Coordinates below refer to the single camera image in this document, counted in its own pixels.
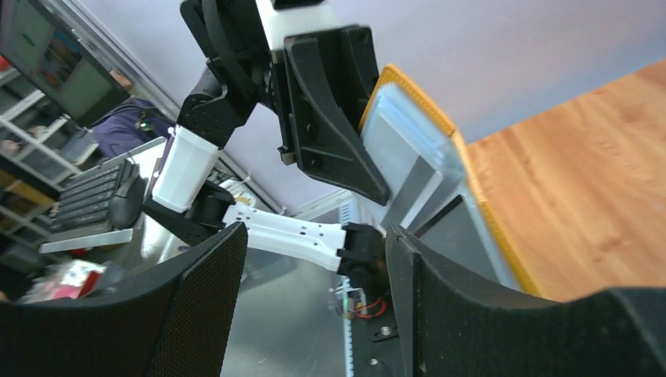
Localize yellow leather card holder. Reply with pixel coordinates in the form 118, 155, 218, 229
357, 64, 540, 295

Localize black computer monitor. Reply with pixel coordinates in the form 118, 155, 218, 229
1, 1, 130, 126

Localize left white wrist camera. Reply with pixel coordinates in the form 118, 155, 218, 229
255, 0, 342, 52

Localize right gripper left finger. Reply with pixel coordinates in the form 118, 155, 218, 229
1, 222, 248, 376

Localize black computer keyboard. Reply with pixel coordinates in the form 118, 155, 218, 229
49, 159, 134, 236

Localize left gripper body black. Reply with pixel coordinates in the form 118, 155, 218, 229
180, 1, 291, 165

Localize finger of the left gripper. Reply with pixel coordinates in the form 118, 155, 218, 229
332, 24, 379, 130
285, 35, 391, 205

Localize grey black-striped card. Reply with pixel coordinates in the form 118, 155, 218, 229
381, 157, 442, 229

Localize person in purple shirt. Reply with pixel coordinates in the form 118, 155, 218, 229
91, 69, 174, 159

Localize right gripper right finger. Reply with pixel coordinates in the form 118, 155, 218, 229
386, 225, 665, 376

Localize black computer mouse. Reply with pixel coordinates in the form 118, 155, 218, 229
108, 174, 146, 229

